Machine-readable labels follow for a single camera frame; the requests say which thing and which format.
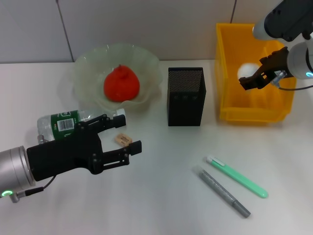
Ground black mesh pen holder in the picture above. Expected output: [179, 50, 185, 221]
[167, 67, 207, 127]

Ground grey marker pen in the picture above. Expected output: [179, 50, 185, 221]
[194, 165, 251, 218]

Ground translucent wavy glass fruit plate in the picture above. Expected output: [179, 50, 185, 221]
[73, 43, 164, 112]

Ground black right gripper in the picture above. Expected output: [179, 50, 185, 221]
[238, 47, 292, 92]

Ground left gripper cable with plug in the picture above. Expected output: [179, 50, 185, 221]
[9, 175, 57, 204]

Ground gripper cable with plug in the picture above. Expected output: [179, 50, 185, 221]
[9, 175, 57, 204]
[271, 70, 313, 92]

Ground mint green pen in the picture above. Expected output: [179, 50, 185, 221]
[204, 155, 269, 199]

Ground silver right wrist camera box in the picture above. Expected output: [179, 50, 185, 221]
[252, 0, 313, 42]

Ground right gripper cable with plug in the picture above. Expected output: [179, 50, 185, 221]
[271, 70, 313, 92]

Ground white paper ball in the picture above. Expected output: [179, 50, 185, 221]
[237, 63, 261, 81]

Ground orange fruit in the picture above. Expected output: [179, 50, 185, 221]
[104, 64, 140, 103]

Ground yellow plastic storage bin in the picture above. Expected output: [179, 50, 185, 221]
[215, 23, 298, 123]

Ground small tan eraser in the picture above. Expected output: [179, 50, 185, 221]
[114, 132, 133, 147]

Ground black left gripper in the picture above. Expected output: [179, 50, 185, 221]
[26, 114, 143, 182]

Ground clear green-label water bottle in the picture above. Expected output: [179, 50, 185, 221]
[37, 108, 127, 143]

